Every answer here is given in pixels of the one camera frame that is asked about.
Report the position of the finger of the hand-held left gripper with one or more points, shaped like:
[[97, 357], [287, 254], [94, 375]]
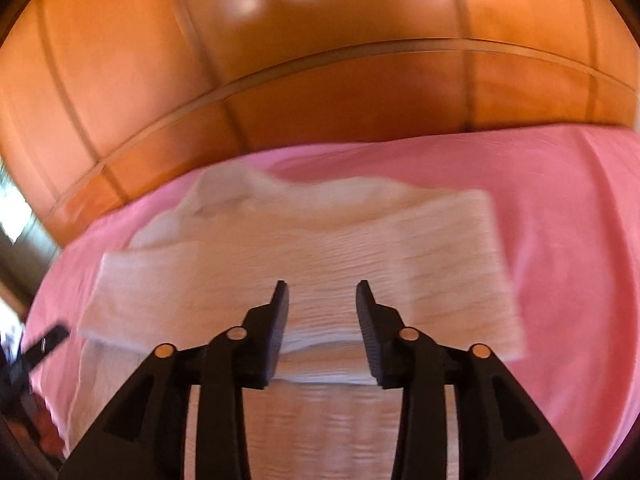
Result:
[[47, 342]]

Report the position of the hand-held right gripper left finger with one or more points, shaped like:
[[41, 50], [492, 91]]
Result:
[[272, 340]]

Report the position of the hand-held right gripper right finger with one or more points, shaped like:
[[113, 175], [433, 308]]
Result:
[[370, 340]]

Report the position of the white knit sweater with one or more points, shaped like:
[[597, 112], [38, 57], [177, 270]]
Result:
[[325, 250]]

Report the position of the pink blanket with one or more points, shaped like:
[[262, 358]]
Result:
[[565, 240]]

